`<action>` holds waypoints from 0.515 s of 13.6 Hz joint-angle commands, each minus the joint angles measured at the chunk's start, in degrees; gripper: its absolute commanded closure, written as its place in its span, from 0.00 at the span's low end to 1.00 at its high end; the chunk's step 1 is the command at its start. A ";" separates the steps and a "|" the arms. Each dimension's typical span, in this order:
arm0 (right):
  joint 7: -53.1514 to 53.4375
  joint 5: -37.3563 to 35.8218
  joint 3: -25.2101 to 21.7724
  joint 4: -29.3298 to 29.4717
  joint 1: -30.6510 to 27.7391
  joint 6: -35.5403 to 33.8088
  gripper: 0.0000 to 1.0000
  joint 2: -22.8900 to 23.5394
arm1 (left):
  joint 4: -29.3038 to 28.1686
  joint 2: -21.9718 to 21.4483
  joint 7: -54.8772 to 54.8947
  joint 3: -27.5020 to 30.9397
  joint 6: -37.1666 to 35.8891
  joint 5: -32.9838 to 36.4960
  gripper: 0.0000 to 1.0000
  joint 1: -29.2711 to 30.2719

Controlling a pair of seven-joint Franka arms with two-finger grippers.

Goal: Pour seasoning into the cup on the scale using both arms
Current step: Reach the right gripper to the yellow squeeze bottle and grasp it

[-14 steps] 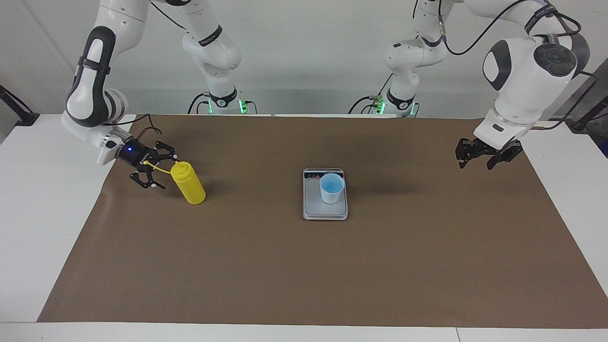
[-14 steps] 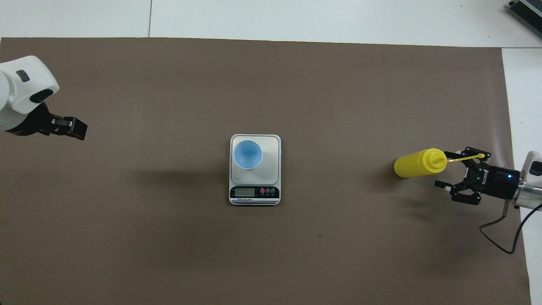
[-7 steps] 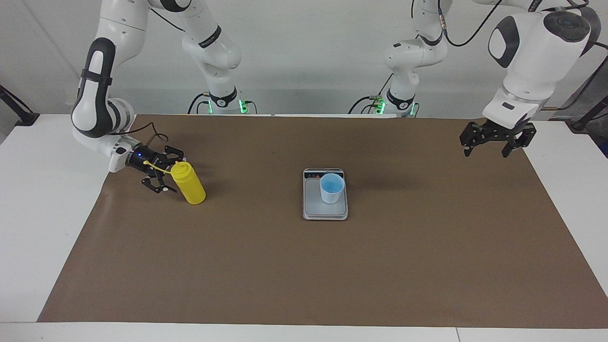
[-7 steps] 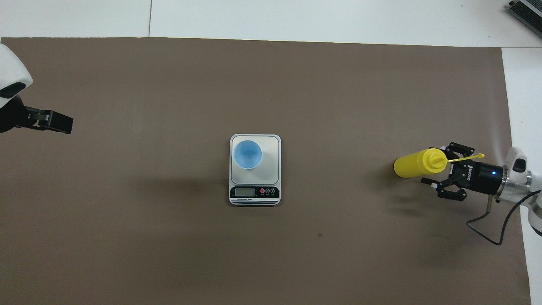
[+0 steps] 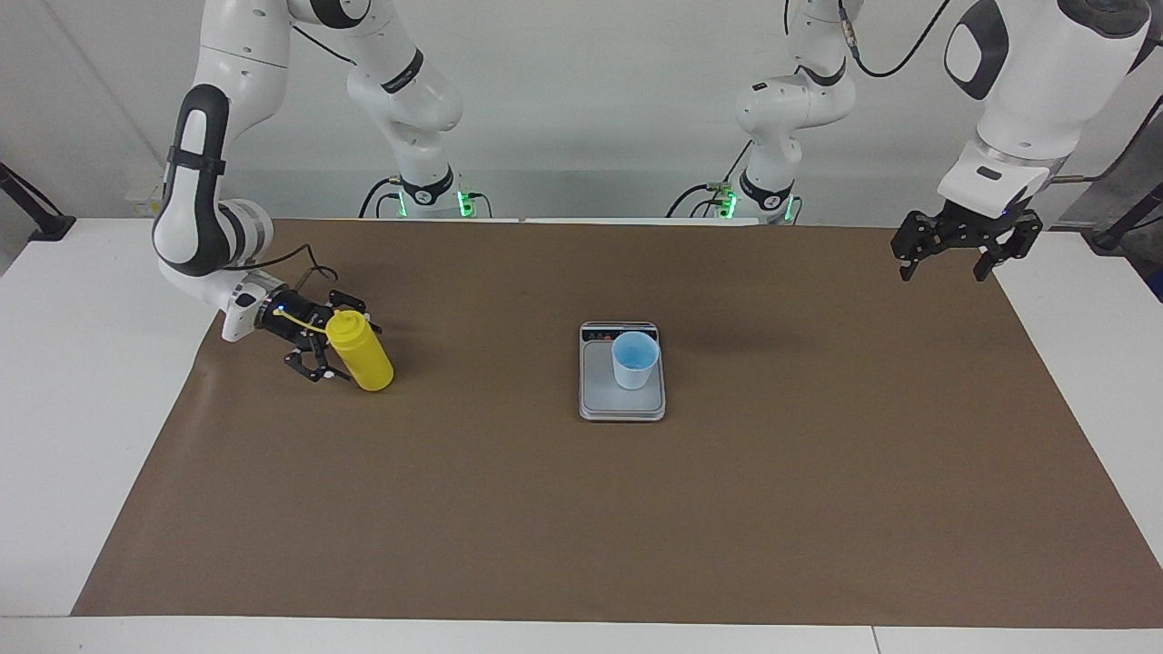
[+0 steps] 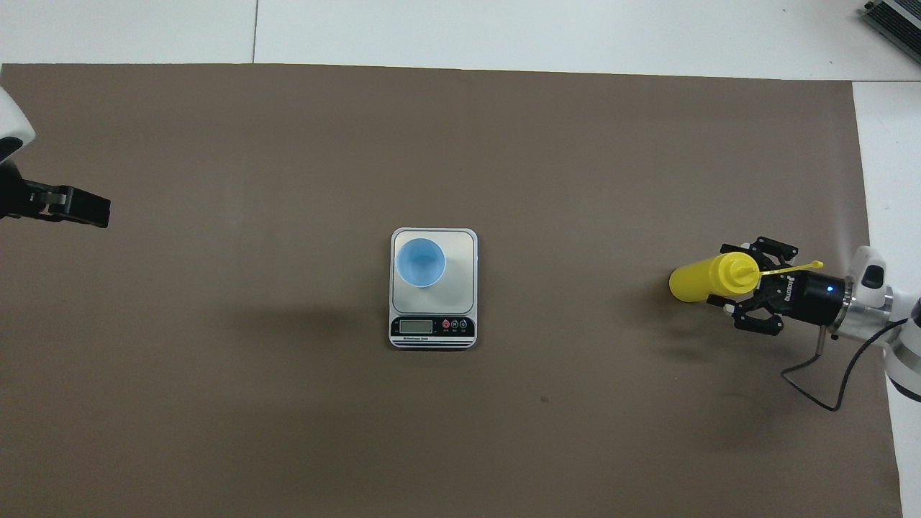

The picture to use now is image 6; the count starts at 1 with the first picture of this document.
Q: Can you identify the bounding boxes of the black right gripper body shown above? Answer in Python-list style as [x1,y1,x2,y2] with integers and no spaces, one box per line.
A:
[768,272,848,326]

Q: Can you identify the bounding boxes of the grey ribbed metal device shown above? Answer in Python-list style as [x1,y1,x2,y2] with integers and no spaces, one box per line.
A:
[863,0,921,67]

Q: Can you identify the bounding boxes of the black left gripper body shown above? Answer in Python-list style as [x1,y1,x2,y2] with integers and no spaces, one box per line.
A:
[0,162,28,220]

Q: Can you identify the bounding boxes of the silver digital kitchen scale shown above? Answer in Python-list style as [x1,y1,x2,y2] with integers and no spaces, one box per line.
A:
[389,227,478,350]

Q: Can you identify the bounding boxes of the brown table mat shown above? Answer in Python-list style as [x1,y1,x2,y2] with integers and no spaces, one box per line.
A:
[0,63,904,518]

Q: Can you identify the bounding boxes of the light blue paper cup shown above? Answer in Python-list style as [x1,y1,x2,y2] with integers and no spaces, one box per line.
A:
[395,237,447,288]

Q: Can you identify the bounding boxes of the yellow squeeze bottle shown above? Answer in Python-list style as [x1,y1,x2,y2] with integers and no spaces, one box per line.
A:
[669,251,825,304]

